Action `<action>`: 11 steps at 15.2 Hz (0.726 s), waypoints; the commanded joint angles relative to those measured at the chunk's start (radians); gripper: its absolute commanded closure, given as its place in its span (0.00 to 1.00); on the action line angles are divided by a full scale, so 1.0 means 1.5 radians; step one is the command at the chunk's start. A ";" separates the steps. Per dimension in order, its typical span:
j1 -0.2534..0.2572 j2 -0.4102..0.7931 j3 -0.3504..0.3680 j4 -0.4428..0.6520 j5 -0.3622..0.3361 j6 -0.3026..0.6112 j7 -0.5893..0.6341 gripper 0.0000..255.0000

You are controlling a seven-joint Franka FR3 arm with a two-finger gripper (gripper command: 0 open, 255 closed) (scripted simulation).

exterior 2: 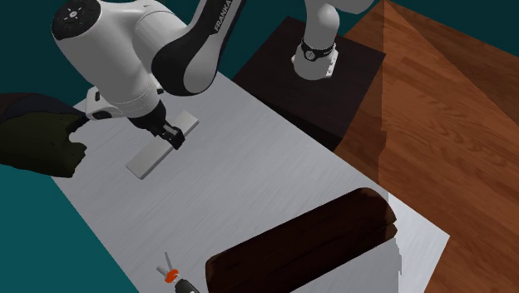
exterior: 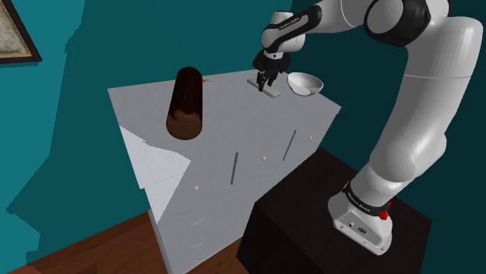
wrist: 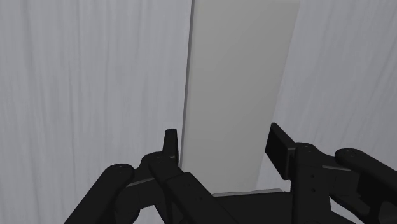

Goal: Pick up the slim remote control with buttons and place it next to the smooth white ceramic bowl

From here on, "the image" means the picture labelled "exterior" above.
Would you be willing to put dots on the dark framed wall picture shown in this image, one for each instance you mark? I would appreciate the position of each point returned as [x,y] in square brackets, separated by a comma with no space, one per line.
[11,38]

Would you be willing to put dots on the white bowl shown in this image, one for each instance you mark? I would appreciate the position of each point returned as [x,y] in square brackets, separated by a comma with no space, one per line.
[303,83]

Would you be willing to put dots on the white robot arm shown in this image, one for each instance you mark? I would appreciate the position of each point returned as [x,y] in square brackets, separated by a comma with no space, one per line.
[429,114]

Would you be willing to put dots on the black robot stand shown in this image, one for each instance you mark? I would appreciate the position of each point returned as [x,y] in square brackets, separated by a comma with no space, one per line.
[303,227]

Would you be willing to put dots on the flat grey rectangular slab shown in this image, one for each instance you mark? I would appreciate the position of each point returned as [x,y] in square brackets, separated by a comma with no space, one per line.
[275,92]

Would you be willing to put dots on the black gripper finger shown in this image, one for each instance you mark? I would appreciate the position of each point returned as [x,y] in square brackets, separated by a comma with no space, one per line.
[260,81]
[270,80]

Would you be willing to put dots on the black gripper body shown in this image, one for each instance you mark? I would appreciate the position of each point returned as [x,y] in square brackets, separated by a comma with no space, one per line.
[270,64]

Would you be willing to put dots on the grey chest of drawers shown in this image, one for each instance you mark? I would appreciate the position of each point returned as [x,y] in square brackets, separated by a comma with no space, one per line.
[243,129]

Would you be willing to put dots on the dark brown cylinder vase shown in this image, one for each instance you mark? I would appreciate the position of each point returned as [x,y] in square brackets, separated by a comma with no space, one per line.
[185,106]

